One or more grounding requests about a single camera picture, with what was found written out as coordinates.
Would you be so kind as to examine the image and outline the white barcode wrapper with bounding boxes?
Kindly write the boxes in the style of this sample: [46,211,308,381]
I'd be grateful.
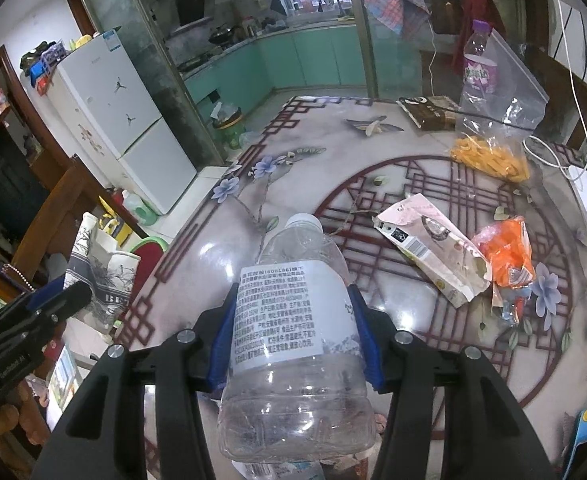
[244,460,327,480]

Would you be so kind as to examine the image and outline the brown handbag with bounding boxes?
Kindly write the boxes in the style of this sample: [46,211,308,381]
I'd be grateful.
[431,0,465,36]

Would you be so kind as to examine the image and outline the booklet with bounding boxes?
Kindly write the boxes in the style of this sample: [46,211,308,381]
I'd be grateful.
[46,345,82,431]

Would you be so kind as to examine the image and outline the black range hood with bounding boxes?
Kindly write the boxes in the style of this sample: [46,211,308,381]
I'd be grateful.
[168,0,219,26]

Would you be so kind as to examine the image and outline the plain wooden chair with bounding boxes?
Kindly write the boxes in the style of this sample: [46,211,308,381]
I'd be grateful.
[523,45,587,147]

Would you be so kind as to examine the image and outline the clear plastic bottle white label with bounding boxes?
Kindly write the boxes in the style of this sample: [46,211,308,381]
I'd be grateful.
[218,213,377,464]

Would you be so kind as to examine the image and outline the clear zip bag orange snacks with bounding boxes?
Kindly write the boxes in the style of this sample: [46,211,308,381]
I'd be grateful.
[448,27,550,184]

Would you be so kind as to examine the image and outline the orange plastic wrapper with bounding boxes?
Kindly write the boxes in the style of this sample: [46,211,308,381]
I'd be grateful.
[473,216,537,322]

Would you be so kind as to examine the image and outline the red garment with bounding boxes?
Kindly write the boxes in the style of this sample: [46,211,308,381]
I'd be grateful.
[451,0,507,77]

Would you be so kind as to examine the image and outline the yellow toy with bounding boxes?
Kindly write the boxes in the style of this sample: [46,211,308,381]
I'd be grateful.
[98,200,130,242]

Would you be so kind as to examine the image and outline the pink white snack bag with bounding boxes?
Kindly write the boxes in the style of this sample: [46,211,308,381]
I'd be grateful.
[376,193,492,309]

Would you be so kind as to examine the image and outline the green trash can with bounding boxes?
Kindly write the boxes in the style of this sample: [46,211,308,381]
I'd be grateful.
[211,102,247,151]

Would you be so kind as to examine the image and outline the teal kitchen cabinets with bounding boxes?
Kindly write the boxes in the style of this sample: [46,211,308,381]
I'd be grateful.
[181,25,369,107]

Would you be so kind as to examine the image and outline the white refrigerator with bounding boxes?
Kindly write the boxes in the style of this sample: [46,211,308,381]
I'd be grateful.
[48,30,198,216]

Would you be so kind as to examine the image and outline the thin white cable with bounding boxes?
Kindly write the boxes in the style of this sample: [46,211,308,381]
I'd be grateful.
[427,14,437,97]

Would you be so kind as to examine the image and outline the green rimmed red basin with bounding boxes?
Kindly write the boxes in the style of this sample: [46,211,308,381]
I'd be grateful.
[131,237,170,262]

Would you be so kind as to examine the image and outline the white grey printed bag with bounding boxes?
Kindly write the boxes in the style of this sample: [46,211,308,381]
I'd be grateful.
[64,212,142,334]

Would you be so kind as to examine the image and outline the dark brown snack packet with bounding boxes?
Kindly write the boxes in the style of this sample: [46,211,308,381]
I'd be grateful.
[397,95,462,132]

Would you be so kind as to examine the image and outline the white lamp cable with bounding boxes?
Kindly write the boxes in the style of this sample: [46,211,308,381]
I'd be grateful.
[523,0,587,182]

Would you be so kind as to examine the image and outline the purple label plastic bottle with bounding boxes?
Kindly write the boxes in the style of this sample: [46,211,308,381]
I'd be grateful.
[459,20,499,136]

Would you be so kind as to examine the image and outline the carved wooden chair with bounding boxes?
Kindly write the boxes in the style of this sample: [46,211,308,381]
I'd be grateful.
[11,157,149,293]

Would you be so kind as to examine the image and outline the green detergent bottle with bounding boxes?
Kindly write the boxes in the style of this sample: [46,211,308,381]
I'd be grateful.
[122,191,159,226]

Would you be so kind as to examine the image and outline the bead chain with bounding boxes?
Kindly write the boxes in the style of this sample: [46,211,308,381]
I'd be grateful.
[0,263,35,292]

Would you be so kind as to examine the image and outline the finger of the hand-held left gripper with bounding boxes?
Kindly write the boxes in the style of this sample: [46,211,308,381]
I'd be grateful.
[44,280,94,321]
[0,288,67,336]

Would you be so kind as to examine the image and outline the person's left hand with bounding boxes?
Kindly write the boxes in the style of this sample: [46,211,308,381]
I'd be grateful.
[0,399,50,441]

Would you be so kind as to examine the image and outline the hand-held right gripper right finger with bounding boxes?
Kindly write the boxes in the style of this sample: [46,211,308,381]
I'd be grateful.
[347,284,557,480]

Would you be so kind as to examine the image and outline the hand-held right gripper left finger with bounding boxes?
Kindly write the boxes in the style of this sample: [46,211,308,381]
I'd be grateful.
[34,284,239,480]

